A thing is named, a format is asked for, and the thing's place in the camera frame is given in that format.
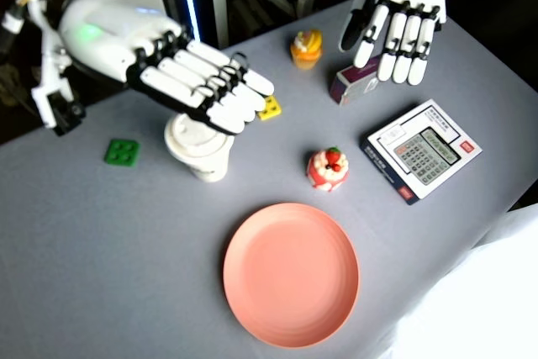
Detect toy orange cupcake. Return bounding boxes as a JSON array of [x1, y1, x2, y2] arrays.
[[289, 29, 324, 71]]

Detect white calculator box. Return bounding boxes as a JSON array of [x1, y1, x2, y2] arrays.
[[360, 98, 483, 206]]

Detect toy strawberry cake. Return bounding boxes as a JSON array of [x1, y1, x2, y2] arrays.
[[305, 146, 350, 193]]

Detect grey table cloth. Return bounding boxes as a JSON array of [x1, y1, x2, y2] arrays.
[[0, 0, 538, 359]]

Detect white cloth backdrop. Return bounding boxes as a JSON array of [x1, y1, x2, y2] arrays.
[[377, 203, 538, 359]]

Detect white paper cup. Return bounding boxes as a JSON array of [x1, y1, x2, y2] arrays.
[[163, 113, 235, 183]]

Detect small purple box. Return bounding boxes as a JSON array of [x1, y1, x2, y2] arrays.
[[328, 55, 392, 107]]

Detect pink round plate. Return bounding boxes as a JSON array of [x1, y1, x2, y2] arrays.
[[222, 202, 361, 349]]

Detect green four-hole block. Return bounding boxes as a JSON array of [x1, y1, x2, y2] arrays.
[[103, 138, 141, 167]]

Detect yellow four-hole block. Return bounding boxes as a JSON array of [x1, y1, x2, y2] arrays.
[[256, 95, 283, 122]]

